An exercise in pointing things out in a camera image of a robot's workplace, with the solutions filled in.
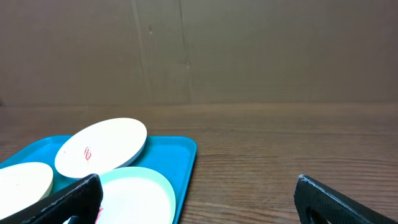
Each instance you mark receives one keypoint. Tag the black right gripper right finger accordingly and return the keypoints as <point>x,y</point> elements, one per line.
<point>317,203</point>

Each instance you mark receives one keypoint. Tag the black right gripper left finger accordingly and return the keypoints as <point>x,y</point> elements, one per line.
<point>79,203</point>

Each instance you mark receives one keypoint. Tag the yellow-green plate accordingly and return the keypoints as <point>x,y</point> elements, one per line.
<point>24,184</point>

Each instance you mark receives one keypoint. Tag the white plate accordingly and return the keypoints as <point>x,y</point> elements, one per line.
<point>101,147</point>

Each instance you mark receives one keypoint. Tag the blue plastic tray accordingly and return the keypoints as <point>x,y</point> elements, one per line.
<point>171,156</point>

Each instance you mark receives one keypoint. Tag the light blue plate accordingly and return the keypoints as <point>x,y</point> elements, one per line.
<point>136,195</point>

